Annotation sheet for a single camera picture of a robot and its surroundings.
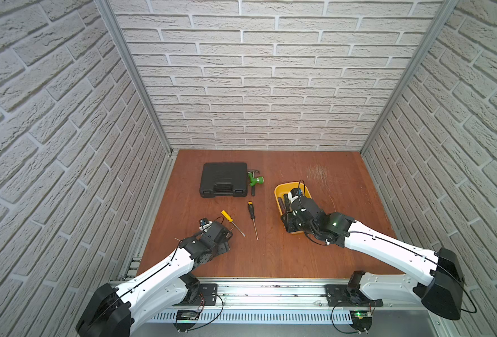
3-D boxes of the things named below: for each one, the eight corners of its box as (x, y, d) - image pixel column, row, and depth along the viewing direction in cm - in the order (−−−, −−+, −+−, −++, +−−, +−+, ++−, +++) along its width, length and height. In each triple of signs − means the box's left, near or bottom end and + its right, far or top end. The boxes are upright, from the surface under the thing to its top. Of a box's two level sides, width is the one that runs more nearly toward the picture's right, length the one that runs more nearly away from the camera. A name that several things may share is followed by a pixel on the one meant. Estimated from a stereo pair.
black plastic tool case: (200, 197, 101) (197, 191, 97) (205, 169, 113) (203, 162, 108) (247, 198, 101) (246, 191, 97) (248, 169, 113) (247, 162, 109)
